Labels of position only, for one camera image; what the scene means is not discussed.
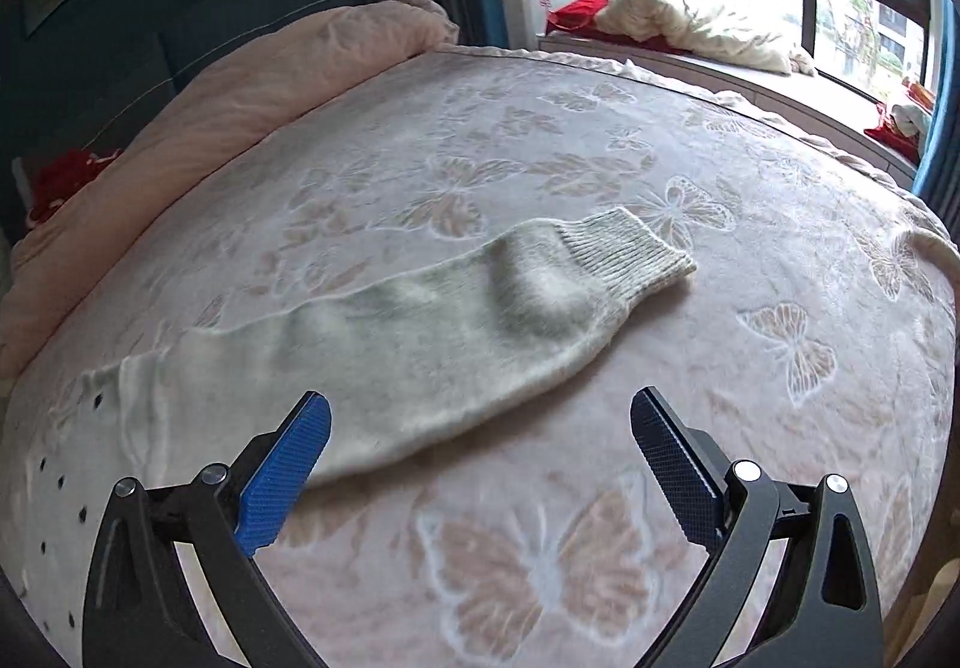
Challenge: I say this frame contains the white knit sweater black hearts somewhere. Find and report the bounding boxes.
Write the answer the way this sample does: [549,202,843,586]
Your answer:
[3,209,695,637]

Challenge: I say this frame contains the pink butterfly pattern bed blanket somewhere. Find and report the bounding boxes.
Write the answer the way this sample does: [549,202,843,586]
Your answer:
[2,49,958,666]

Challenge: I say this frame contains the blue curtain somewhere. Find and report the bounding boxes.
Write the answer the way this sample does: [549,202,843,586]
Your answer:
[913,0,960,239]

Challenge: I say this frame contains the red cloth on headboard side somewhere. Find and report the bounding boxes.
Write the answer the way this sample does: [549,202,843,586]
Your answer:
[26,148,121,230]

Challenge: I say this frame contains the stuffed toy on window seat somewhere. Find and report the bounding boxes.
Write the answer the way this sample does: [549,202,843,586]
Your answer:
[864,77,935,166]

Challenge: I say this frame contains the pink folded quilt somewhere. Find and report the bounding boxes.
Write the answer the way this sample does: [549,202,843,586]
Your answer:
[2,0,459,379]

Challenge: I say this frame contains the white blanket on window seat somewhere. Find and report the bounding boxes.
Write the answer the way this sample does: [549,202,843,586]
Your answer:
[594,0,817,77]

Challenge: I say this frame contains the red cloth on window seat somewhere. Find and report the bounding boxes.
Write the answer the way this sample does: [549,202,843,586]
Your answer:
[544,0,682,54]

